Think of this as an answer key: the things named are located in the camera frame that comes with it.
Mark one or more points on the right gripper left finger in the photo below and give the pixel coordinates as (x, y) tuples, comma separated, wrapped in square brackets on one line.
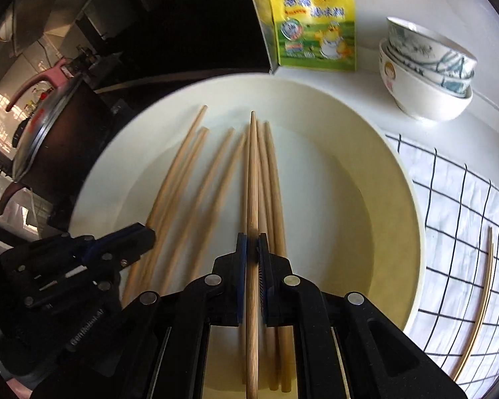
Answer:
[(157, 346)]

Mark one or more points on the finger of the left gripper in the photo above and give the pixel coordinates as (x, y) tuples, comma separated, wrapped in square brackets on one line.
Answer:
[(127, 243)]

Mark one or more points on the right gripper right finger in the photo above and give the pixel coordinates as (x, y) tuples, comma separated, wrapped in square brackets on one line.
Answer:
[(345, 347)]

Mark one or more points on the separate wooden chopstick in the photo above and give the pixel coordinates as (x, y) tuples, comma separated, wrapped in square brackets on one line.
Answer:
[(155, 215)]

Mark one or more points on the large white plastic basin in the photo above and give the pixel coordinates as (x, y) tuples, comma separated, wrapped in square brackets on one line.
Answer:
[(351, 219)]

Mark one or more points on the dark pot with lid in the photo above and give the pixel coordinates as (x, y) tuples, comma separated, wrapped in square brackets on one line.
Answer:
[(59, 146)]

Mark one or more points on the white black grid cloth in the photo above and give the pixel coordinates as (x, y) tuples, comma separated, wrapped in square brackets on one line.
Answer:
[(457, 206)]

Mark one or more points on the plain white ceramic bowl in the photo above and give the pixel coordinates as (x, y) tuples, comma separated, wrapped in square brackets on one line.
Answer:
[(416, 95)]

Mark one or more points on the yellow green seasoning pouch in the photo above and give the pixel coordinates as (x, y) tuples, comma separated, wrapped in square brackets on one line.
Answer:
[(315, 34)]

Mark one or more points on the top blue floral bowl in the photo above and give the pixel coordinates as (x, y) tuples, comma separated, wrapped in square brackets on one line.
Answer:
[(431, 54)]

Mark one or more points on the pink pot handle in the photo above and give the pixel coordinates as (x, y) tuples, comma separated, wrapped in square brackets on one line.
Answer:
[(54, 76)]

